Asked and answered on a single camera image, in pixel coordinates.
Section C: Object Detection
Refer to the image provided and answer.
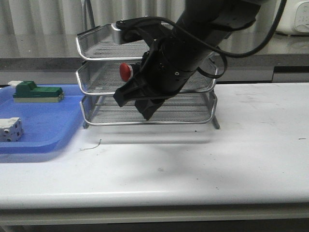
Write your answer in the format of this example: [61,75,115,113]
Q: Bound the grey back counter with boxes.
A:
[0,34,309,86]

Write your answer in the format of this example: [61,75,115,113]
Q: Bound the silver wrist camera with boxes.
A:
[111,20,145,45]

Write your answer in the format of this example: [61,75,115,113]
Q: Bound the blue plastic tray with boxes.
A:
[0,85,83,154]

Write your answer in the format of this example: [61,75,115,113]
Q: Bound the black camera cable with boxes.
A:
[120,0,288,79]

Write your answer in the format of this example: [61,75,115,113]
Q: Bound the red emergency stop button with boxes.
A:
[119,62,141,82]

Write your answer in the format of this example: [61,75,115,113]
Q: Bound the white grey connector block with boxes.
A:
[0,117,24,142]

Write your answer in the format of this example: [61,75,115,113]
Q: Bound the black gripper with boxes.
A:
[113,36,210,120]

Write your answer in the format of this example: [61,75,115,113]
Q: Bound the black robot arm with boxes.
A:
[114,0,262,119]

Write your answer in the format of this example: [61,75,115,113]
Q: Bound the green terminal block component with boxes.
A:
[8,81,65,103]

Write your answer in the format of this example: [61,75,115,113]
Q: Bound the silver mesh tray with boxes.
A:
[75,59,216,96]
[80,91,217,126]
[76,24,149,61]

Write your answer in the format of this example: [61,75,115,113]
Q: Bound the silver rack frame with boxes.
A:
[82,0,220,129]

